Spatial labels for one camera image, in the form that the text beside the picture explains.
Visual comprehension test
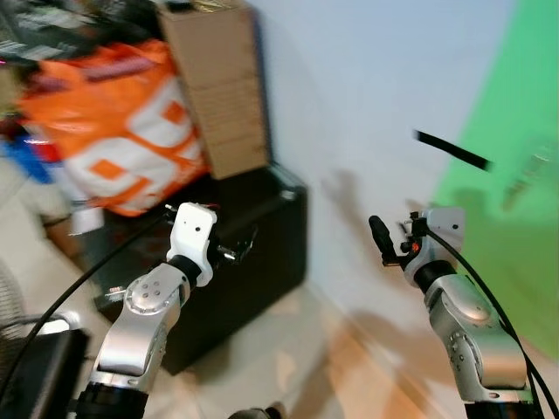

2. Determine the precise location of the white floor fan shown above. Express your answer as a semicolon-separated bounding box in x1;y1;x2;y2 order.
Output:
0;260;38;348

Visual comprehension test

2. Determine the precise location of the black case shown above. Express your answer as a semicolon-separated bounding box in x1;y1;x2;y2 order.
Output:
0;325;91;419

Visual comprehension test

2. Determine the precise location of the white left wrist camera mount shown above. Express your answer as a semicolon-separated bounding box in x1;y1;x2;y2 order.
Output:
166;203;218;288

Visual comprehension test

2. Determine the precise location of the green cloth screen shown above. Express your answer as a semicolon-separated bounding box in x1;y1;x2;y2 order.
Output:
431;0;559;361

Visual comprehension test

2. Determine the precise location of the black wall hook bar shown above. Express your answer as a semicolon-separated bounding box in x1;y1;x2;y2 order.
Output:
412;128;493;172

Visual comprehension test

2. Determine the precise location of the orange and white bag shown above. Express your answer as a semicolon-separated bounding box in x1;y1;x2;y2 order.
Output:
17;38;212;218

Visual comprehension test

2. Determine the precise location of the tall brown cardboard box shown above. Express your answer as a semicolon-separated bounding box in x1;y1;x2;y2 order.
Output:
157;0;273;181

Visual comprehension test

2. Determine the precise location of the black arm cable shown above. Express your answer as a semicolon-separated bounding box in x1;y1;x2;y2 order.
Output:
428;230;559;419
0;216;169;394

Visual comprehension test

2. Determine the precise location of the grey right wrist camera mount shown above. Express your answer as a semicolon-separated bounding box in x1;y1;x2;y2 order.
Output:
419;207;466;263

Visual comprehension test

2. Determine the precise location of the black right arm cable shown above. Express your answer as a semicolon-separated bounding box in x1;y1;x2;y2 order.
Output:
428;230;559;419

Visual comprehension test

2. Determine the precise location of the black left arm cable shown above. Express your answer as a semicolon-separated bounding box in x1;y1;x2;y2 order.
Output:
0;216;169;394

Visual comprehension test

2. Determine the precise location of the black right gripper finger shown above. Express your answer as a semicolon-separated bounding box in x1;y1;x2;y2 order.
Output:
369;215;392;264

